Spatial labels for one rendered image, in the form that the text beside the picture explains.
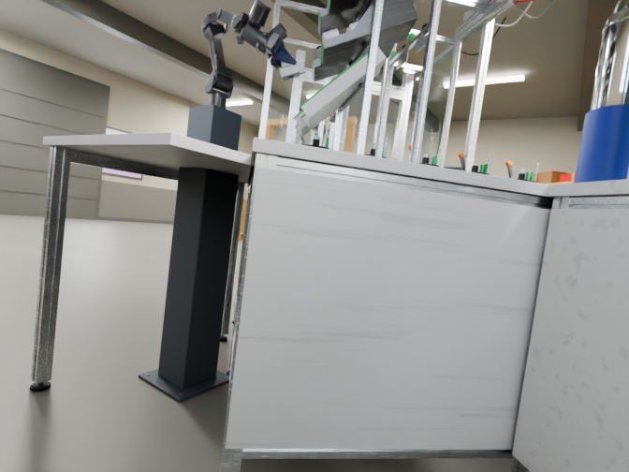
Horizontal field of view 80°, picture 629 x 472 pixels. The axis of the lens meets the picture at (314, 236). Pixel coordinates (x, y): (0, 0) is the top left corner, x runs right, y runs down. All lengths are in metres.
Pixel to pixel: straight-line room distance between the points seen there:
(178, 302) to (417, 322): 0.92
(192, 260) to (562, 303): 1.14
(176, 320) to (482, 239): 1.10
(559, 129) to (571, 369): 8.38
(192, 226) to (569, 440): 1.24
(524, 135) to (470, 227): 8.34
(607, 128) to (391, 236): 0.76
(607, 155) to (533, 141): 7.87
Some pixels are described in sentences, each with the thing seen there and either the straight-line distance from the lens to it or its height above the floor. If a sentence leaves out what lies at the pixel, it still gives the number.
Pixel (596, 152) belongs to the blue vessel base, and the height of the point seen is 1.00.
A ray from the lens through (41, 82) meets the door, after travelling 9.35.
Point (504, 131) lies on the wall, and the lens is 9.36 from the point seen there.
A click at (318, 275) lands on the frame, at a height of 0.58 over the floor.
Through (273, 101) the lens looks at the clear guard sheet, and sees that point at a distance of 3.01.
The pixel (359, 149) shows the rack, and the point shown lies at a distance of 1.09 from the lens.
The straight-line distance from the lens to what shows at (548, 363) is 1.08.
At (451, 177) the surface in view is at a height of 0.84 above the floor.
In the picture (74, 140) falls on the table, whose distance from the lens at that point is 1.36.
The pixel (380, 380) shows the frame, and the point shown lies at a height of 0.34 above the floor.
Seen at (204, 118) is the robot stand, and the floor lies 1.01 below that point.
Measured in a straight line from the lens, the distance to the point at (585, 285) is 1.00.
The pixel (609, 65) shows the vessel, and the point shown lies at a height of 1.25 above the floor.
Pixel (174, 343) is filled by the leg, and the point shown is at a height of 0.17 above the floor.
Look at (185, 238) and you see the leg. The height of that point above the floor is 0.57.
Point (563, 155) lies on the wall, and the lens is 9.14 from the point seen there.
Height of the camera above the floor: 0.71
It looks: 3 degrees down
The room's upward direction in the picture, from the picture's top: 7 degrees clockwise
